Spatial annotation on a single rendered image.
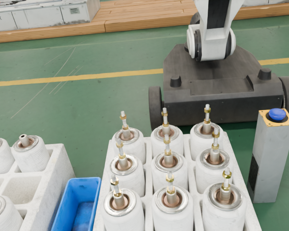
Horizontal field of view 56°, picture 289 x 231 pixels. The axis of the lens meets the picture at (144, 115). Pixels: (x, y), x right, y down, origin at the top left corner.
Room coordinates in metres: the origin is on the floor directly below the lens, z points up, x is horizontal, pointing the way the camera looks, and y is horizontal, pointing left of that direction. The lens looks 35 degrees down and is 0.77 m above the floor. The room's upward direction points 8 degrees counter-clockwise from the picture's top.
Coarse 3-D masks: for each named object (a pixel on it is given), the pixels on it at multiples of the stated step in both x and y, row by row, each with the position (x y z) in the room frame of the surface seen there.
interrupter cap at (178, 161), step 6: (156, 156) 0.53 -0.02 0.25; (162, 156) 0.53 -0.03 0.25; (174, 156) 0.52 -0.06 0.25; (180, 156) 0.52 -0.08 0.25; (156, 162) 0.51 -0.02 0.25; (162, 162) 0.51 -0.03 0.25; (174, 162) 0.50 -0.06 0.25; (180, 162) 0.50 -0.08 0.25; (156, 168) 0.49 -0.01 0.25; (162, 168) 0.49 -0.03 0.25; (168, 168) 0.48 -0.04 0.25; (174, 168) 0.48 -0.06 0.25; (180, 168) 0.48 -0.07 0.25
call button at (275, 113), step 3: (276, 108) 0.57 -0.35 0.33; (270, 111) 0.56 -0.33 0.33; (273, 111) 0.56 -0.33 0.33; (276, 111) 0.56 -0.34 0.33; (279, 111) 0.56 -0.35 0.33; (282, 111) 0.55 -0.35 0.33; (270, 114) 0.55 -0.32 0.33; (273, 114) 0.55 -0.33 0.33; (276, 114) 0.55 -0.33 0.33; (279, 114) 0.54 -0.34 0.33; (282, 114) 0.54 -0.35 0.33; (285, 114) 0.54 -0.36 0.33; (273, 117) 0.54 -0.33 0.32; (276, 117) 0.54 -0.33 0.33; (279, 117) 0.54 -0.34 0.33; (282, 117) 0.54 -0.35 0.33
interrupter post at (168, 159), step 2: (164, 154) 0.51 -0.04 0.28; (170, 154) 0.50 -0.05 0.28; (164, 156) 0.50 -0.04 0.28; (166, 156) 0.50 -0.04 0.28; (168, 156) 0.50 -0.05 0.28; (170, 156) 0.50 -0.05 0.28; (164, 158) 0.51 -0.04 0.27; (166, 158) 0.50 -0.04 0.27; (168, 158) 0.50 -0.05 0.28; (170, 158) 0.50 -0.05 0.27; (172, 158) 0.51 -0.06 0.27; (164, 160) 0.51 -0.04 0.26; (166, 160) 0.50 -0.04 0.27; (168, 160) 0.50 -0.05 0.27; (170, 160) 0.50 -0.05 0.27; (172, 160) 0.50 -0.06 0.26; (166, 162) 0.50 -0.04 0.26; (168, 162) 0.50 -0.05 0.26; (170, 162) 0.50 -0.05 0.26; (172, 162) 0.50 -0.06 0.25; (166, 164) 0.50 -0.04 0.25; (168, 164) 0.50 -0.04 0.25; (170, 164) 0.50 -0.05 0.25
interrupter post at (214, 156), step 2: (212, 150) 0.50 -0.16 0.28; (218, 150) 0.49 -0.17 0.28; (212, 152) 0.49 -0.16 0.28; (214, 152) 0.49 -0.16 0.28; (216, 152) 0.49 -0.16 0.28; (218, 152) 0.49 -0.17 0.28; (212, 154) 0.49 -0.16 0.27; (214, 154) 0.49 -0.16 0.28; (216, 154) 0.49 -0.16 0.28; (218, 154) 0.49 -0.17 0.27; (212, 156) 0.49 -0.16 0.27; (214, 156) 0.49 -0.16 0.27; (216, 156) 0.49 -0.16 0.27; (218, 156) 0.49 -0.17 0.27; (210, 158) 0.50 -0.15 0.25; (212, 158) 0.49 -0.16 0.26; (214, 158) 0.49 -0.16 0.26; (216, 158) 0.49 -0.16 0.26; (218, 158) 0.49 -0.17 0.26; (212, 160) 0.49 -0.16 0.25; (214, 160) 0.49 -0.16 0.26; (216, 160) 0.49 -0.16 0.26; (218, 160) 0.49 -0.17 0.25
